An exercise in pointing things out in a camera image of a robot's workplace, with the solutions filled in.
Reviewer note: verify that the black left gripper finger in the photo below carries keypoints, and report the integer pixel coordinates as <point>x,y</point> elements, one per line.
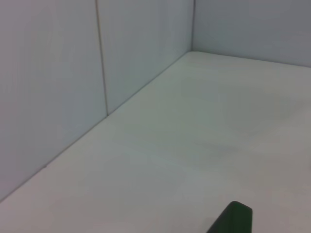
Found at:
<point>235,221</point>

